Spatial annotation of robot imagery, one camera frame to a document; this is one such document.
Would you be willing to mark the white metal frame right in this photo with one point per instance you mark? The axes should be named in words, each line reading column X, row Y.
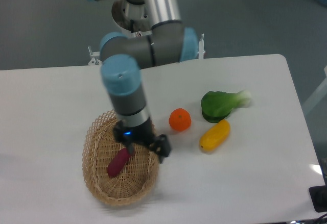
column 313, row 100

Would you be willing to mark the woven wicker basket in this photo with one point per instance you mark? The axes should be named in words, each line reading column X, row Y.
column 136, row 177

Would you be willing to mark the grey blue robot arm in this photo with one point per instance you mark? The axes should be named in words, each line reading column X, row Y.
column 121, row 74

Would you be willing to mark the green bok choy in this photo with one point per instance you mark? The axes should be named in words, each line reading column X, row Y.
column 217, row 105

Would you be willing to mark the yellow mango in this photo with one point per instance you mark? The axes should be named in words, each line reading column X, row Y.
column 215, row 136

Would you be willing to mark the orange tangerine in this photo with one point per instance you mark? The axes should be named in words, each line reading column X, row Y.
column 180, row 120

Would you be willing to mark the black device at table edge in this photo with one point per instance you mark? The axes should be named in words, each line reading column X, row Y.
column 318, row 197

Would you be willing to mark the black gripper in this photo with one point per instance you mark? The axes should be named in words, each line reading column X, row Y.
column 142, row 135

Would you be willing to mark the purple sweet potato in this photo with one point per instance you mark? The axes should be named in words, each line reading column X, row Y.
column 118, row 162

